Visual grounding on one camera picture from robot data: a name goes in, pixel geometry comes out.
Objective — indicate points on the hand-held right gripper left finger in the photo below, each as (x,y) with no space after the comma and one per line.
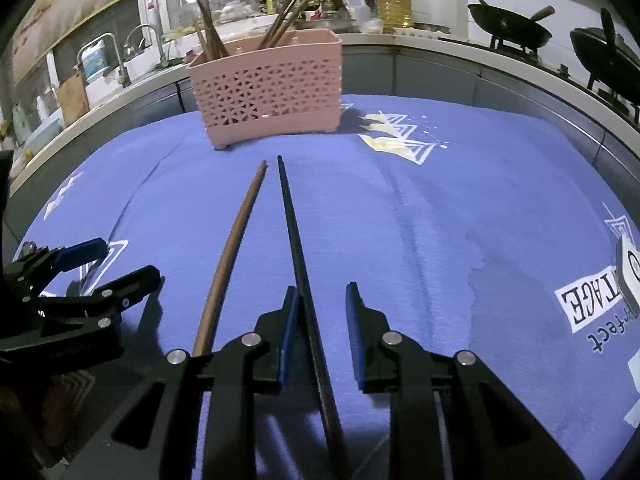
(287,340)

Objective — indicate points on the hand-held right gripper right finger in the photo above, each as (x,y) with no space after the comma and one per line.
(355,330)

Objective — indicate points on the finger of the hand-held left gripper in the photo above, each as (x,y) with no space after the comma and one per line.
(80,252)
(130,282)

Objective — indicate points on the dark slender chopstick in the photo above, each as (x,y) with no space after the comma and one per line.
(292,230)

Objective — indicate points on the light brown chopstick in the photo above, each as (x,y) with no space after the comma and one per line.
(235,240)

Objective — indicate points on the pink plastic utensil basket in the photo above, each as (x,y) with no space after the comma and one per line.
(265,95)

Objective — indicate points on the bundle of wooden chopsticks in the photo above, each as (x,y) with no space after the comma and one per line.
(214,35)

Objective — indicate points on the wooden cutting board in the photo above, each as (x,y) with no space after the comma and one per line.
(74,100)

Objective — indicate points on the blue printed tablecloth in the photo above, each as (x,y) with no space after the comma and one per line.
(450,210)

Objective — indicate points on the blue label plastic container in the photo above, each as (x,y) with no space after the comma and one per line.
(94,62)

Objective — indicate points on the white kitchen sink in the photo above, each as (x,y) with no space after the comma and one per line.
(145,72)

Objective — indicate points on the tall steel faucet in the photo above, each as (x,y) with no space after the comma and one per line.
(120,60)

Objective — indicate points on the curved steel faucet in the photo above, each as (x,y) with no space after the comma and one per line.
(157,42)

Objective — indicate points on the small white grey device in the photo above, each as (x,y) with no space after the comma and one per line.
(629,275)

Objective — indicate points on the row of eggs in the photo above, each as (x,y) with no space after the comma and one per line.
(415,31)

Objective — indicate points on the white plastic jug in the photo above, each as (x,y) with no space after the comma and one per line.
(356,7)

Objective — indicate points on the large cooking oil bottle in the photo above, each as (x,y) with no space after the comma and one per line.
(394,7)

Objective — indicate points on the gas stove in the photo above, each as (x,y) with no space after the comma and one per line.
(560,65)

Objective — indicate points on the black wok with lid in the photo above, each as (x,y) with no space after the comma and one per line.
(605,60)

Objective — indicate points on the printed wall panel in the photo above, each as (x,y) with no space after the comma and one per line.
(75,5)

